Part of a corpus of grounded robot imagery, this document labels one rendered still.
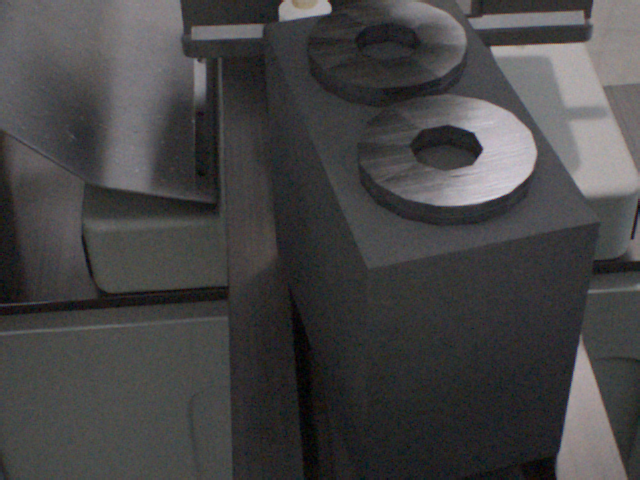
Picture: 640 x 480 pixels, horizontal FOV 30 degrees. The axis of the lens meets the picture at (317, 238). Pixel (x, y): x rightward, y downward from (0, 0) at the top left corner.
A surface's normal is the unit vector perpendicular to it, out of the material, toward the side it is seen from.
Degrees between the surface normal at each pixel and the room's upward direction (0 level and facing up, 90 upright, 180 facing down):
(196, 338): 90
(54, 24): 44
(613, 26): 0
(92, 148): 37
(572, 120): 0
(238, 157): 0
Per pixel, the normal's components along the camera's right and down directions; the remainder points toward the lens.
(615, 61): -0.03, -0.73
